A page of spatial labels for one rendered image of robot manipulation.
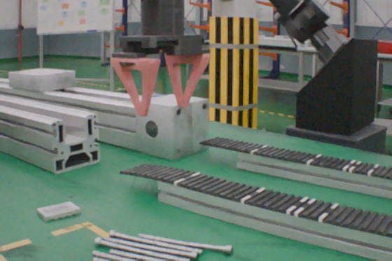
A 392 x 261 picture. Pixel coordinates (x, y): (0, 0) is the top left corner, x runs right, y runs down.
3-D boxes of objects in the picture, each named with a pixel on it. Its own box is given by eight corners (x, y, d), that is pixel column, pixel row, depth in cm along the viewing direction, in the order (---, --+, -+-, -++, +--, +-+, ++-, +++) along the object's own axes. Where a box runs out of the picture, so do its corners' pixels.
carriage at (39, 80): (75, 97, 112) (75, 70, 111) (40, 103, 103) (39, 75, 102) (42, 92, 122) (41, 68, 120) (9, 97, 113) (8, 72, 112)
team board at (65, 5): (29, 96, 677) (29, -28, 639) (50, 92, 722) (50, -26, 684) (105, 103, 615) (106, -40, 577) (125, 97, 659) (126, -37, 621)
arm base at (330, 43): (364, 41, 104) (336, 72, 112) (343, 17, 106) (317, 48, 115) (348, 46, 98) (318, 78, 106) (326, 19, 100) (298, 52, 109)
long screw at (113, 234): (108, 239, 49) (108, 231, 49) (113, 236, 50) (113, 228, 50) (199, 258, 46) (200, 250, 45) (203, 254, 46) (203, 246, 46)
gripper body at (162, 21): (116, 51, 57) (116, -6, 56) (169, 46, 65) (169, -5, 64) (153, 52, 53) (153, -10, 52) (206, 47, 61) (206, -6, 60)
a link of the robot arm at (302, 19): (337, 31, 108) (322, 45, 110) (311, 2, 111) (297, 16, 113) (326, 26, 100) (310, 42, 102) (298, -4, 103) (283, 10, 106)
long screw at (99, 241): (94, 247, 47) (93, 238, 47) (99, 243, 48) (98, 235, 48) (187, 268, 43) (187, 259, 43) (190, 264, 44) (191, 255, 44)
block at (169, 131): (215, 146, 90) (216, 97, 88) (173, 160, 80) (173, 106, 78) (179, 139, 95) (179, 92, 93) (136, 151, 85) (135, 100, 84)
